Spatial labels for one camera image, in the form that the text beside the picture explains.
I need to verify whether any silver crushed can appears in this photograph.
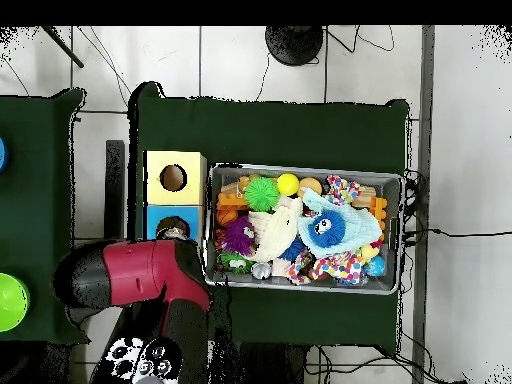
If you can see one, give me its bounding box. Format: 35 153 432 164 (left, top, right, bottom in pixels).
158 223 192 242

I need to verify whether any small orange plastic toy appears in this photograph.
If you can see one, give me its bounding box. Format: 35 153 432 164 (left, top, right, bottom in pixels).
367 196 389 229

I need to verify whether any wooden box with three holes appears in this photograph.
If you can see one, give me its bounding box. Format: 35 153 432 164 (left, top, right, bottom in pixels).
142 150 208 243

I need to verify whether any shallow clear mesh bin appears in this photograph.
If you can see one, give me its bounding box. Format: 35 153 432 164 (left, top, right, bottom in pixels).
203 163 404 296

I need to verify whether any green spiky rubber ball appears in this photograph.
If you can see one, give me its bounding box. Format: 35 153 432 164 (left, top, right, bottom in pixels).
244 175 282 212

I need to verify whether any orange toy building block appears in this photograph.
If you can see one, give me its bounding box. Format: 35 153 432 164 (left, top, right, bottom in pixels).
217 194 251 227

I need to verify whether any cream white cloth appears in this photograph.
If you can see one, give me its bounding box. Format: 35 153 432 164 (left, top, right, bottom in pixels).
249 195 304 264

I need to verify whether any purple spiky ball with eyes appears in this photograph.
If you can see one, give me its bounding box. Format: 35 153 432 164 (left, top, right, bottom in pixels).
221 217 259 257

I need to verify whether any green toy with white eyes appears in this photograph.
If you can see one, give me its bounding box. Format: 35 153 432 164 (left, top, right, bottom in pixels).
219 251 256 275

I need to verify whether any tan orange ball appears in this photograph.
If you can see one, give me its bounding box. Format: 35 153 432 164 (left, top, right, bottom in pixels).
299 176 323 197

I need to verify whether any dark green table cloth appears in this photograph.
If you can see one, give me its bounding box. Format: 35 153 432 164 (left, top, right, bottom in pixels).
127 79 413 353

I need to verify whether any small colourful dotted cloth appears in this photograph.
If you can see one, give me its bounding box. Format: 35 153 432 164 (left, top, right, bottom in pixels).
326 175 361 206

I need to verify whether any large colourful dotted cloth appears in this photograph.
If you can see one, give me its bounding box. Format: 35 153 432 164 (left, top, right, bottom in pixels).
287 249 368 287

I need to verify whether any mint green cloth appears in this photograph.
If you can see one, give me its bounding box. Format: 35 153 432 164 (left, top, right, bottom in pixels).
299 188 385 259

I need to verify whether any small blue yellow ball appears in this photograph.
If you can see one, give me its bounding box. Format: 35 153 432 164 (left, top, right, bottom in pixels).
359 243 388 279

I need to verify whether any black panel stand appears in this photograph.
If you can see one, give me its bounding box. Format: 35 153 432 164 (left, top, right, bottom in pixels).
105 139 127 241

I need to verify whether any black round stand base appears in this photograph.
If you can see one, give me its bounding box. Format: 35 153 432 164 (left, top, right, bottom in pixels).
265 25 325 67

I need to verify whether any green cloth side table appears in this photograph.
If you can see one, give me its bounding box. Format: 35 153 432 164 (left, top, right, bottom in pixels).
0 87 87 345

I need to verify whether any black pole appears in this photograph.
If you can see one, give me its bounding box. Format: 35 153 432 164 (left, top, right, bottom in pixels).
41 25 85 69

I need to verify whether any green round bowl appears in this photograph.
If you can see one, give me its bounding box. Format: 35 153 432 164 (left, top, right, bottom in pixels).
0 272 32 333

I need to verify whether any black cable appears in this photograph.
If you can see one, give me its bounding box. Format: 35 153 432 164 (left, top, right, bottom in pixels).
403 226 512 241

